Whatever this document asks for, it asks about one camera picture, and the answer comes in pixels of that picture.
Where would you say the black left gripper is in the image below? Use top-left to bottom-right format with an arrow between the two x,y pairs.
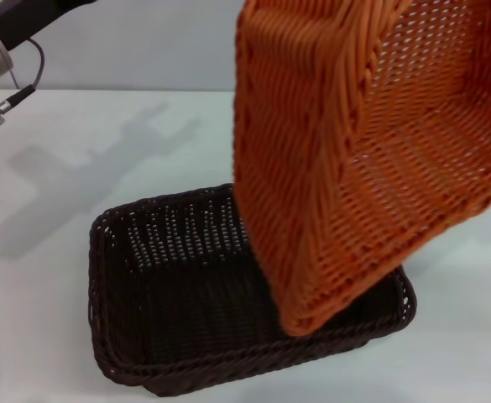
0,0 -> 100,50

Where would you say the orange wicker basket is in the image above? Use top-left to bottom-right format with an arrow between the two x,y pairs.
231,0 -> 491,338

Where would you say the dark brown wicker basket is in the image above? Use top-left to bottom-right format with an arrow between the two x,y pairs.
87,183 -> 418,398

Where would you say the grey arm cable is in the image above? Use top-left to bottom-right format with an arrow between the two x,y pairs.
0,38 -> 47,113

